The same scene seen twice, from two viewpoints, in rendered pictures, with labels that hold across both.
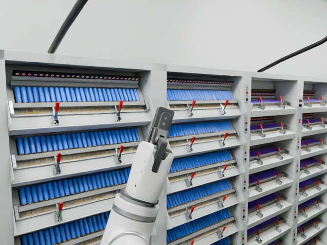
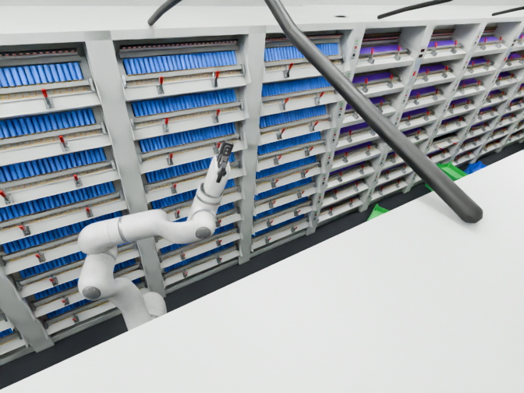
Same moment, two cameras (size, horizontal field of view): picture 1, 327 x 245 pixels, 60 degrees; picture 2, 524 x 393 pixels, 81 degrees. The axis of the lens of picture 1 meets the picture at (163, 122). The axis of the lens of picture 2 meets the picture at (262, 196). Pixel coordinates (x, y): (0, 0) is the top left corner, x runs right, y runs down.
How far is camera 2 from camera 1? 52 cm
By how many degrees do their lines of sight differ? 33
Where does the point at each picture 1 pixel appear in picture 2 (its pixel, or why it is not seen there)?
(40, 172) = (153, 130)
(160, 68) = (258, 30)
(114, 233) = (196, 208)
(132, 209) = (205, 199)
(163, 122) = (225, 152)
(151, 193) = (215, 192)
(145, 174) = (212, 184)
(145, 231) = (213, 209)
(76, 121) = (178, 89)
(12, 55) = (118, 34)
